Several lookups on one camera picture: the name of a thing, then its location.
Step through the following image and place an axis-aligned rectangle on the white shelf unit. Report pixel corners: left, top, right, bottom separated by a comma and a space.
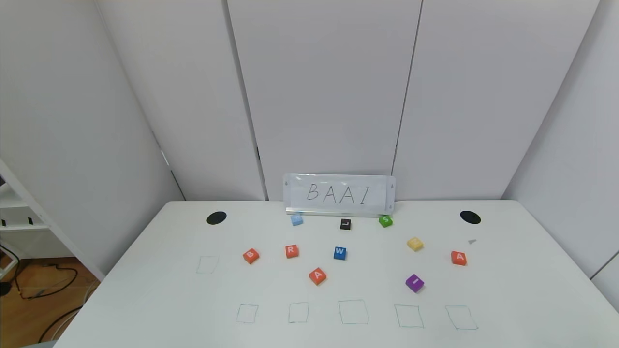
0, 159, 104, 281

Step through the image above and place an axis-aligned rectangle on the white BAAI letter sign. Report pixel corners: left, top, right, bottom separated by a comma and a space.
283, 173, 396, 214

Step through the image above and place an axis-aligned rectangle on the black floor cable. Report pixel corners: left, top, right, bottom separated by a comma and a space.
0, 244, 79, 300
38, 304, 84, 344

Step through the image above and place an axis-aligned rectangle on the aluminium sign holder rail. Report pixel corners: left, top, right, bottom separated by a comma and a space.
286, 208, 392, 217

